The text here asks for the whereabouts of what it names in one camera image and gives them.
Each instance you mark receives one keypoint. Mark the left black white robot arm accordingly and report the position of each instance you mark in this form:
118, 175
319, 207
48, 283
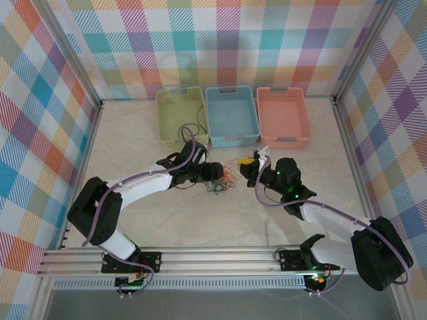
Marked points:
96, 213

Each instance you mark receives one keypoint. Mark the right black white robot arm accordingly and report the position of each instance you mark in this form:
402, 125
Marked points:
377, 253

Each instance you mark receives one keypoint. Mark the blue plastic basket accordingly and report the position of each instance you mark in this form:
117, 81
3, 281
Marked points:
231, 115

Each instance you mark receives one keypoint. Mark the pink plastic basket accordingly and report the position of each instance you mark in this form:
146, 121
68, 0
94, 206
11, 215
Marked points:
283, 115

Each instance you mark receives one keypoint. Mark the green plastic basket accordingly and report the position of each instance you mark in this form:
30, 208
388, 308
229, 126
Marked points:
177, 113

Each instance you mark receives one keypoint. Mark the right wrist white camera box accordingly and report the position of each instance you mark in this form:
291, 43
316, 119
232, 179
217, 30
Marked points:
263, 154

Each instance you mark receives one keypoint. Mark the aluminium floor rail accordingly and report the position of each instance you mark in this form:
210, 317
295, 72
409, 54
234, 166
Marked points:
346, 133
88, 150

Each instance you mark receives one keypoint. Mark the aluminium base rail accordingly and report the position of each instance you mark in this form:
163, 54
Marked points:
217, 258

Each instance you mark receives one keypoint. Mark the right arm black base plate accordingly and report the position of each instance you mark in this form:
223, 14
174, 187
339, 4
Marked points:
290, 260

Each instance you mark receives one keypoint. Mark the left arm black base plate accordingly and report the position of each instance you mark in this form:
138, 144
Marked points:
150, 261

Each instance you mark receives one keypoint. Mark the aluminium frame post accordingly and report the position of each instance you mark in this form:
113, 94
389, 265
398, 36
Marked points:
362, 50
74, 56

